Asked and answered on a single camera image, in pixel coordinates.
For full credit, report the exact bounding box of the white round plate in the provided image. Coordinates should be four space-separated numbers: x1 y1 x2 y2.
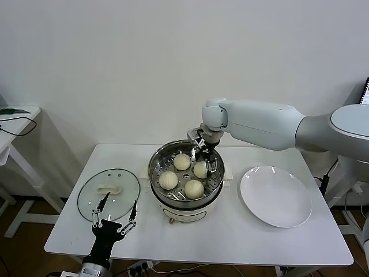
240 166 314 229

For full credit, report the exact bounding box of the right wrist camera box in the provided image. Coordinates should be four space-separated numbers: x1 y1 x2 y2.
186 126 208 145

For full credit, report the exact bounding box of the round glass pot lid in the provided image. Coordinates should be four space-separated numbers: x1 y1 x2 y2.
77 169 141 222

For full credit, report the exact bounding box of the green flat item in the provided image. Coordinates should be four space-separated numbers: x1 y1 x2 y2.
0 107 31 115

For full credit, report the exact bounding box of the stainless steel steamer basket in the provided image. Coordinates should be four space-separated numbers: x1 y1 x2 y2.
140 139 234 203

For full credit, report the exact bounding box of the black cable on desk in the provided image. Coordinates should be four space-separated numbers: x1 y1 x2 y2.
0 116 37 136

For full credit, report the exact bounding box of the black power adapter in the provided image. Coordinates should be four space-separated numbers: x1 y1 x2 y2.
320 173 331 193

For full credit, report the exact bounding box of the white steamed baozi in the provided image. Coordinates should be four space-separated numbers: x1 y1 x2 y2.
159 171 179 190
173 154 192 170
184 179 205 199
193 160 212 179

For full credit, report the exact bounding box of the open laptop computer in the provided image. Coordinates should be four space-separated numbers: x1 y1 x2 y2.
360 77 369 104

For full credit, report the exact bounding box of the white desk with cable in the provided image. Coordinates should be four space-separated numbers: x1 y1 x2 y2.
0 106 66 239

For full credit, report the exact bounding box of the white electric cooker base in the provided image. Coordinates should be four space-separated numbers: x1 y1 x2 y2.
143 161 234 226

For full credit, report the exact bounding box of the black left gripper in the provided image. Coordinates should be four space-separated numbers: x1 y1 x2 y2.
89 192 138 257

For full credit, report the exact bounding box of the white power strip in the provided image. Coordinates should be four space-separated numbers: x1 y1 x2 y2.
126 261 153 275

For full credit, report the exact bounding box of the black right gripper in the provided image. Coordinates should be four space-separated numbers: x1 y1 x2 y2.
193 141 217 177

